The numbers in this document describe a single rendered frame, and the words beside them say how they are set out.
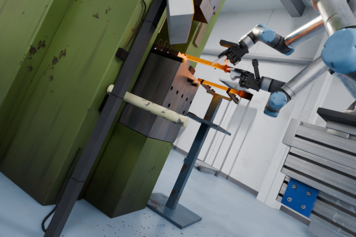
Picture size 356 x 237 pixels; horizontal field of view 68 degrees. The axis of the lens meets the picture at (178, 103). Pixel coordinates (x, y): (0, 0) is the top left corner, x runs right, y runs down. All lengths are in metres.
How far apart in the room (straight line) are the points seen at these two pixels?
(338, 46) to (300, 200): 0.47
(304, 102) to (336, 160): 3.89
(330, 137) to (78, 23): 1.27
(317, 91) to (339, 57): 3.92
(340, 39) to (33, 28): 1.37
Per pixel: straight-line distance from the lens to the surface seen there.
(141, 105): 1.21
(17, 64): 1.58
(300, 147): 0.91
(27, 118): 1.58
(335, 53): 0.87
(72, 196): 1.11
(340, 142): 0.88
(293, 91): 1.32
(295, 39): 1.46
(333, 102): 4.91
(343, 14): 1.02
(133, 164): 1.46
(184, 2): 0.94
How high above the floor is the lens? 0.60
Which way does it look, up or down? 4 degrees up
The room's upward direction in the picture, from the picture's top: 24 degrees clockwise
